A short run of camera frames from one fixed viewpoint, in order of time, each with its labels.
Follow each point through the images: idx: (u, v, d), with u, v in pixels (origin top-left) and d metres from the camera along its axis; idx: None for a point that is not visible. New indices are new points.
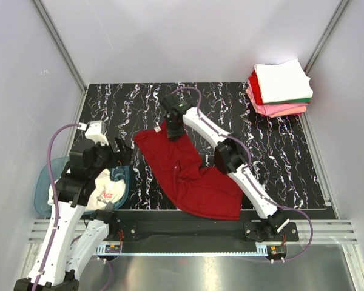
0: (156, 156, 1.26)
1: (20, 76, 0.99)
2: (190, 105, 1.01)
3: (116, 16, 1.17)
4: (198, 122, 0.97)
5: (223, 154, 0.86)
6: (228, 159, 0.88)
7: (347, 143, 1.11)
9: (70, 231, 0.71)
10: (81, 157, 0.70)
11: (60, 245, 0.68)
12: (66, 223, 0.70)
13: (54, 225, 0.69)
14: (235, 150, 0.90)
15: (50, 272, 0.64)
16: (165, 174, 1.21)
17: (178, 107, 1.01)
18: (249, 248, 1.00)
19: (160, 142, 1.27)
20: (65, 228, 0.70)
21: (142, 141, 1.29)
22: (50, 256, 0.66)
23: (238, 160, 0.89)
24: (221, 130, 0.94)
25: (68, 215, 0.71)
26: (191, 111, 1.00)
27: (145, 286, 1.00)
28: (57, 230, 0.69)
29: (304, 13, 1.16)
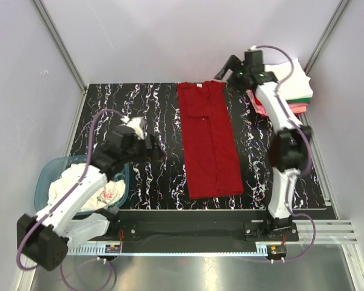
0: (188, 102, 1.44)
1: (20, 77, 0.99)
2: (270, 78, 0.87)
3: (116, 17, 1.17)
4: (272, 99, 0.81)
5: (284, 140, 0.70)
6: (286, 151, 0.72)
7: (347, 142, 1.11)
9: (89, 191, 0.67)
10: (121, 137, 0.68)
11: (76, 198, 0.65)
12: (88, 182, 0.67)
13: (78, 180, 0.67)
14: (299, 147, 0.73)
15: (56, 217, 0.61)
16: (189, 120, 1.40)
17: (258, 76, 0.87)
18: (249, 248, 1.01)
19: (200, 96, 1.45)
20: (85, 187, 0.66)
21: (182, 89, 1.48)
22: (64, 203, 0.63)
23: (295, 157, 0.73)
24: (292, 117, 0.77)
25: (93, 176, 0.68)
26: (270, 85, 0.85)
27: (145, 286, 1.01)
28: (79, 185, 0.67)
29: (304, 13, 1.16)
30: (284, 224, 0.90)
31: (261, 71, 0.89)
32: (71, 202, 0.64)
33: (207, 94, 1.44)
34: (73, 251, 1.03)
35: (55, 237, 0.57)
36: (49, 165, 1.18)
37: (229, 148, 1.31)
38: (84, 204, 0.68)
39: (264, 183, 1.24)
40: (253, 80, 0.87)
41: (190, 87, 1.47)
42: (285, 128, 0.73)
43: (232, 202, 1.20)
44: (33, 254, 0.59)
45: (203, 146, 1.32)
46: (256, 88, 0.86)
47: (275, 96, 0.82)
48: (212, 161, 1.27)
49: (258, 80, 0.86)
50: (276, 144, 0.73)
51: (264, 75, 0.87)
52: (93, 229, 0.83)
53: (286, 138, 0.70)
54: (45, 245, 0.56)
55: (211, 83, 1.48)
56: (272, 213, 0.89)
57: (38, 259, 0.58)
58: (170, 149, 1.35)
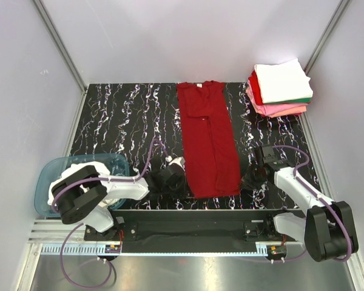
0: (188, 102, 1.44)
1: (20, 77, 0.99)
2: (286, 164, 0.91)
3: (116, 17, 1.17)
4: (293, 182, 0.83)
5: (318, 220, 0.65)
6: (324, 234, 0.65)
7: (348, 142, 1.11)
9: (133, 191, 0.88)
10: (170, 173, 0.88)
11: (125, 187, 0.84)
12: (138, 185, 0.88)
13: (134, 178, 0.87)
14: (338, 231, 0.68)
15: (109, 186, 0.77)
16: (189, 120, 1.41)
17: (272, 163, 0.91)
18: (249, 248, 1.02)
19: (200, 95, 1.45)
20: (134, 186, 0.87)
21: (183, 89, 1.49)
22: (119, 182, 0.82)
23: (337, 245, 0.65)
24: (321, 195, 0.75)
25: (142, 185, 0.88)
26: (287, 170, 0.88)
27: (145, 286, 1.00)
28: (133, 181, 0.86)
29: (305, 13, 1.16)
30: (281, 232, 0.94)
31: (275, 160, 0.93)
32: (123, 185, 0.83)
33: (207, 94, 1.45)
34: (73, 251, 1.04)
35: (101, 197, 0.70)
36: (49, 165, 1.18)
37: (227, 148, 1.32)
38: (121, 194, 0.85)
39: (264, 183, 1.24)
40: (270, 170, 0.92)
41: (190, 87, 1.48)
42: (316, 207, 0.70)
43: (232, 202, 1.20)
44: (65, 199, 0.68)
45: (204, 147, 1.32)
46: (274, 174, 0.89)
47: (296, 177, 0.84)
48: (210, 161, 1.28)
49: (275, 168, 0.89)
50: (310, 227, 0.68)
51: (279, 162, 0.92)
52: (101, 219, 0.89)
53: (319, 215, 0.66)
54: (92, 194, 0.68)
55: (211, 83, 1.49)
56: (276, 227, 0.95)
57: (67, 201, 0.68)
58: (170, 149, 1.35)
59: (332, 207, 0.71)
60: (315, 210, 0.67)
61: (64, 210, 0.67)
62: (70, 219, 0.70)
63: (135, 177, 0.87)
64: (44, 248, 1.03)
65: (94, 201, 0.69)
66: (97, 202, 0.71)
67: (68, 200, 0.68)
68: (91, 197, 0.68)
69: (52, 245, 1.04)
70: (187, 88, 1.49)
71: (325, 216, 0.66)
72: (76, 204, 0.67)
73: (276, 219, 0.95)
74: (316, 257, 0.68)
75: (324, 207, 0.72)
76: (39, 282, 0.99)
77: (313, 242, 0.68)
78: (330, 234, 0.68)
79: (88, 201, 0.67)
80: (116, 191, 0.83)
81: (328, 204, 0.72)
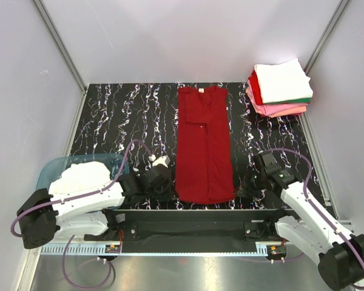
0: (188, 108, 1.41)
1: (20, 77, 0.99)
2: (293, 177, 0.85)
3: (116, 17, 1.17)
4: (306, 205, 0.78)
5: (341, 261, 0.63)
6: (344, 272, 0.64)
7: (348, 142, 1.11)
9: (107, 202, 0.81)
10: (156, 174, 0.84)
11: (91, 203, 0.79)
12: (107, 196, 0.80)
13: (102, 189, 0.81)
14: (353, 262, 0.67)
15: (65, 208, 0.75)
16: (187, 126, 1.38)
17: (277, 176, 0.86)
18: (249, 248, 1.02)
19: (201, 102, 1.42)
20: (103, 197, 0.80)
21: (184, 93, 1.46)
22: (77, 200, 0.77)
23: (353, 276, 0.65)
24: (339, 228, 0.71)
25: (114, 193, 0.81)
26: (296, 188, 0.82)
27: (145, 286, 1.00)
28: (99, 194, 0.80)
29: (305, 13, 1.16)
30: (283, 236, 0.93)
31: (280, 172, 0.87)
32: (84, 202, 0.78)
33: (207, 101, 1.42)
34: (73, 252, 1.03)
35: (53, 222, 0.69)
36: (48, 165, 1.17)
37: (223, 157, 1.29)
38: (89, 209, 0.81)
39: None
40: (276, 184, 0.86)
41: (192, 92, 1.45)
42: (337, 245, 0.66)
43: (232, 202, 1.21)
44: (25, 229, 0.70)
45: (199, 154, 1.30)
46: (282, 191, 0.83)
47: (307, 200, 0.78)
48: (205, 168, 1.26)
49: (281, 182, 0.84)
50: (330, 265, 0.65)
51: (284, 174, 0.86)
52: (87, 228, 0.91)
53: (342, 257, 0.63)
54: (42, 223, 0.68)
55: (213, 90, 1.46)
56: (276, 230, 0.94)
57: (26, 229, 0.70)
58: (170, 149, 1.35)
59: (351, 241, 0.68)
60: (337, 251, 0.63)
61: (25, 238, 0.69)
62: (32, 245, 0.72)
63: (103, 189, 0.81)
64: (44, 248, 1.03)
65: (48, 228, 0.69)
66: (54, 227, 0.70)
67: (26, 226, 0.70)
68: (41, 224, 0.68)
69: (52, 245, 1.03)
70: (188, 93, 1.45)
71: (347, 256, 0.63)
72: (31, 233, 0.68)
73: (278, 224, 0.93)
74: (332, 285, 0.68)
75: (344, 242, 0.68)
76: (39, 282, 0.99)
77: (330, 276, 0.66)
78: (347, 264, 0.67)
79: (39, 230, 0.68)
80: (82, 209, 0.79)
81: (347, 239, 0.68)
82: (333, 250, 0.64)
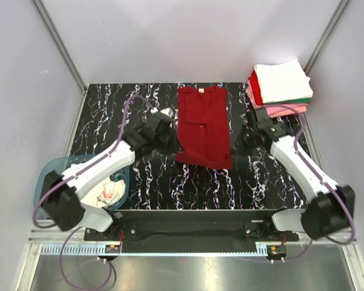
0: (188, 108, 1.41)
1: (20, 77, 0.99)
2: (284, 132, 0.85)
3: (116, 17, 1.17)
4: (295, 157, 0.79)
5: (322, 210, 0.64)
6: (325, 221, 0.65)
7: (348, 142, 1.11)
9: (118, 163, 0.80)
10: (158, 122, 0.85)
11: (103, 168, 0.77)
12: (117, 156, 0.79)
13: (108, 151, 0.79)
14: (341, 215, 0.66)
15: (81, 181, 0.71)
16: (186, 125, 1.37)
17: (269, 130, 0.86)
18: (249, 248, 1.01)
19: (201, 102, 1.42)
20: (114, 159, 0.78)
21: (184, 93, 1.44)
22: (89, 170, 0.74)
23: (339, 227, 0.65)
24: (325, 179, 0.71)
25: (124, 152, 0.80)
26: (288, 142, 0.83)
27: (145, 286, 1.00)
28: (108, 157, 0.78)
29: (305, 13, 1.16)
30: (281, 228, 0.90)
31: (272, 125, 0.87)
32: (96, 170, 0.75)
33: (207, 102, 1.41)
34: (73, 251, 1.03)
35: (73, 197, 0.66)
36: (49, 165, 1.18)
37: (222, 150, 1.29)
38: (103, 176, 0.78)
39: (264, 183, 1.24)
40: (266, 138, 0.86)
41: (193, 92, 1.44)
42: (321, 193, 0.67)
43: (232, 202, 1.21)
44: (50, 214, 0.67)
45: (198, 145, 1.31)
46: (272, 145, 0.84)
47: (296, 153, 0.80)
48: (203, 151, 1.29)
49: (272, 136, 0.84)
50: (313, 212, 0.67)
51: (276, 128, 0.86)
52: (97, 219, 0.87)
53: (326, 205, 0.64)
54: (64, 204, 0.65)
55: (213, 90, 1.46)
56: (276, 226, 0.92)
57: (52, 214, 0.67)
58: None
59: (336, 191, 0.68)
60: (320, 200, 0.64)
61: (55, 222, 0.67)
62: (67, 228, 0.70)
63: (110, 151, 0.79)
64: (44, 248, 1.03)
65: (71, 204, 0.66)
66: (76, 202, 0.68)
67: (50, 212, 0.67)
68: (64, 203, 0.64)
69: (52, 245, 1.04)
70: (188, 93, 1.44)
71: (330, 205, 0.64)
72: (58, 216, 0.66)
73: (275, 217, 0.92)
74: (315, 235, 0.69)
75: (329, 192, 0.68)
76: (39, 282, 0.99)
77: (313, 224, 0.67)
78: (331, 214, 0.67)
79: (65, 210, 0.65)
80: (96, 177, 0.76)
81: (333, 189, 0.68)
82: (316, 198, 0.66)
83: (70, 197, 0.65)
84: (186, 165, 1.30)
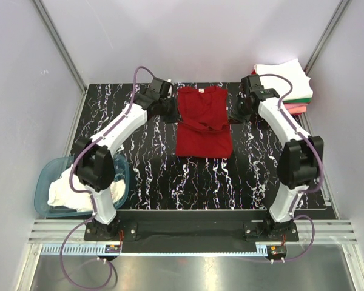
0: (188, 108, 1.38)
1: (20, 77, 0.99)
2: (272, 93, 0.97)
3: (116, 17, 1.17)
4: (277, 113, 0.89)
5: (292, 152, 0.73)
6: (295, 166, 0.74)
7: (348, 142, 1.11)
9: (134, 122, 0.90)
10: (161, 84, 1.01)
11: (124, 126, 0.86)
12: (133, 117, 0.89)
13: (125, 113, 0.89)
14: (310, 162, 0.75)
15: (109, 140, 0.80)
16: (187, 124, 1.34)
17: (259, 93, 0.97)
18: (249, 248, 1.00)
19: (201, 103, 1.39)
20: (130, 119, 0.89)
21: (184, 93, 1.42)
22: (113, 130, 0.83)
23: (309, 173, 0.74)
24: (299, 130, 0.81)
25: (137, 111, 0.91)
26: (273, 102, 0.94)
27: (145, 286, 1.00)
28: (125, 117, 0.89)
29: (305, 13, 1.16)
30: (275, 217, 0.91)
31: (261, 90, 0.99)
32: (118, 130, 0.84)
33: (208, 104, 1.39)
34: (73, 252, 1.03)
35: (108, 153, 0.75)
36: (49, 165, 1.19)
37: (223, 145, 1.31)
38: (125, 136, 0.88)
39: (264, 183, 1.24)
40: (254, 97, 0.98)
41: (193, 93, 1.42)
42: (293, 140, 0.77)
43: (232, 202, 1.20)
44: (88, 176, 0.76)
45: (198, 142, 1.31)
46: (259, 105, 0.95)
47: (279, 110, 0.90)
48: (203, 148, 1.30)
49: (260, 97, 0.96)
50: (287, 158, 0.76)
51: (265, 91, 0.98)
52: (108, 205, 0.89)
53: (295, 150, 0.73)
54: (99, 161, 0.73)
55: (213, 90, 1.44)
56: (273, 217, 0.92)
57: (89, 174, 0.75)
58: (170, 149, 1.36)
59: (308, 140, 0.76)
60: (291, 144, 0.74)
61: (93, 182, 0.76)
62: (102, 185, 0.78)
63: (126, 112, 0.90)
64: (44, 248, 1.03)
65: (105, 162, 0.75)
66: (108, 159, 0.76)
67: (87, 173, 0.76)
68: (100, 160, 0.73)
69: (52, 245, 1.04)
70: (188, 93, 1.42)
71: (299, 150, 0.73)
72: (94, 173, 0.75)
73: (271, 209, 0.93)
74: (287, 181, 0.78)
75: (301, 140, 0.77)
76: (39, 282, 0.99)
77: (286, 168, 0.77)
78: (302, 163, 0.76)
79: (100, 167, 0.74)
80: (119, 135, 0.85)
81: (305, 137, 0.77)
82: (289, 143, 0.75)
83: (105, 154, 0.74)
84: (186, 165, 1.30)
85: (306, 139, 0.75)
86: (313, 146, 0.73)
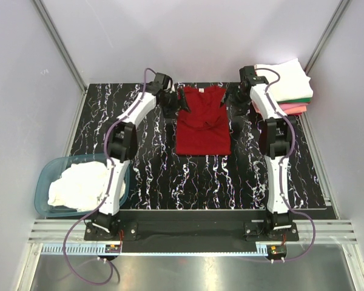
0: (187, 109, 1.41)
1: (20, 77, 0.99)
2: (262, 80, 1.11)
3: (116, 16, 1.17)
4: (263, 97, 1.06)
5: (270, 127, 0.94)
6: (272, 139, 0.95)
7: (348, 142, 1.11)
9: (148, 105, 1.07)
10: (162, 76, 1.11)
11: (141, 109, 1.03)
12: (147, 100, 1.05)
13: (141, 98, 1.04)
14: (284, 136, 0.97)
15: (132, 118, 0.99)
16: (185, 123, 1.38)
17: (252, 78, 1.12)
18: (249, 248, 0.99)
19: (200, 103, 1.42)
20: (145, 102, 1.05)
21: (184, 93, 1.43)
22: (134, 111, 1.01)
23: (281, 146, 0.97)
24: (278, 110, 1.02)
25: (150, 97, 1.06)
26: (261, 86, 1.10)
27: (145, 286, 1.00)
28: (141, 102, 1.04)
29: (305, 12, 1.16)
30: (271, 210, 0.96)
31: (255, 76, 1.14)
32: (138, 110, 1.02)
33: (207, 104, 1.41)
34: (73, 251, 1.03)
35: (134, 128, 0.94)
36: (49, 165, 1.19)
37: (220, 142, 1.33)
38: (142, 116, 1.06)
39: (264, 183, 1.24)
40: (248, 83, 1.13)
41: (193, 93, 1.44)
42: (273, 119, 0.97)
43: (232, 202, 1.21)
44: (119, 150, 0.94)
45: (196, 140, 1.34)
46: (251, 90, 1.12)
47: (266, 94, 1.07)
48: (201, 145, 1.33)
49: (252, 82, 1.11)
50: (266, 133, 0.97)
51: (257, 78, 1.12)
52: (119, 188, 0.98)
53: (273, 125, 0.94)
54: (128, 134, 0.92)
55: (213, 90, 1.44)
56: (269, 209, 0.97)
57: (119, 147, 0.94)
58: (170, 149, 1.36)
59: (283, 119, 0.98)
60: (270, 121, 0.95)
61: (123, 153, 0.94)
62: (130, 156, 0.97)
63: (141, 97, 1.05)
64: (44, 248, 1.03)
65: (132, 134, 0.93)
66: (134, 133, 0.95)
67: (118, 147, 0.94)
68: (129, 133, 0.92)
69: (53, 245, 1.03)
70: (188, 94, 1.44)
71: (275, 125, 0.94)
72: (124, 145, 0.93)
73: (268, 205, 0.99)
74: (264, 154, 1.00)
75: (279, 119, 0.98)
76: (39, 282, 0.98)
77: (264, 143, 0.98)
78: (278, 139, 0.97)
79: (129, 139, 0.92)
80: (139, 115, 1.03)
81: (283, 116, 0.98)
82: (269, 120, 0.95)
83: (132, 128, 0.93)
84: (186, 165, 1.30)
85: (283, 118, 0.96)
86: (289, 122, 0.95)
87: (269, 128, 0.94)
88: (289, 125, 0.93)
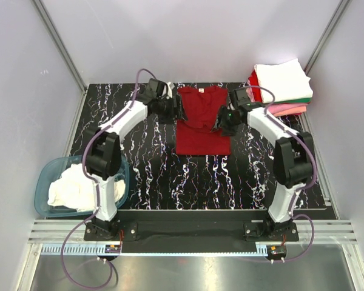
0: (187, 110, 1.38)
1: (20, 77, 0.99)
2: (258, 105, 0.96)
3: (116, 17, 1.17)
4: (265, 120, 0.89)
5: (284, 148, 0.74)
6: (290, 163, 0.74)
7: (348, 142, 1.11)
9: (137, 116, 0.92)
10: (158, 83, 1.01)
11: (128, 119, 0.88)
12: (137, 110, 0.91)
13: (129, 107, 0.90)
14: (304, 158, 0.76)
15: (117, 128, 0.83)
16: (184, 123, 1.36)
17: (246, 105, 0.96)
18: (249, 248, 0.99)
19: (200, 103, 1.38)
20: (134, 112, 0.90)
21: (185, 93, 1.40)
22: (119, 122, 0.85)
23: (304, 170, 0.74)
24: (287, 128, 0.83)
25: (140, 107, 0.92)
26: (258, 110, 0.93)
27: (144, 286, 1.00)
28: (129, 111, 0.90)
29: (305, 13, 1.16)
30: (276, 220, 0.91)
31: (248, 102, 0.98)
32: (124, 120, 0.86)
33: (207, 103, 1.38)
34: (73, 252, 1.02)
35: (118, 139, 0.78)
36: (49, 165, 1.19)
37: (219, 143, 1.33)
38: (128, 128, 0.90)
39: (264, 183, 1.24)
40: (242, 111, 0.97)
41: (193, 92, 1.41)
42: (283, 137, 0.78)
43: (232, 202, 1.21)
44: (97, 163, 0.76)
45: (195, 140, 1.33)
46: (247, 116, 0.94)
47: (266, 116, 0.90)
48: (199, 146, 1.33)
49: (248, 109, 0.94)
50: (279, 156, 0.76)
51: (252, 104, 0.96)
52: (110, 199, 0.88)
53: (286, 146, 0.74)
54: (109, 145, 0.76)
55: (213, 90, 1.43)
56: (273, 217, 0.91)
57: (99, 160, 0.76)
58: (170, 149, 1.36)
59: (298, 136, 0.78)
60: (282, 141, 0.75)
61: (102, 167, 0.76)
62: (110, 173, 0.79)
63: (130, 106, 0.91)
64: (44, 248, 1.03)
65: (115, 147, 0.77)
66: (117, 145, 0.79)
67: (97, 160, 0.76)
68: (111, 145, 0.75)
69: (52, 245, 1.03)
70: (188, 94, 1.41)
71: (290, 146, 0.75)
72: (104, 159, 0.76)
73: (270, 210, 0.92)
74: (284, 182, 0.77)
75: (290, 137, 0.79)
76: (38, 282, 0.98)
77: (281, 168, 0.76)
78: (296, 162, 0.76)
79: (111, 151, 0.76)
80: (125, 127, 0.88)
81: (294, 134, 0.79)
82: (279, 140, 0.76)
83: (114, 139, 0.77)
84: (186, 165, 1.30)
85: (295, 136, 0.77)
86: (303, 142, 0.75)
87: (283, 149, 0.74)
88: (305, 147, 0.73)
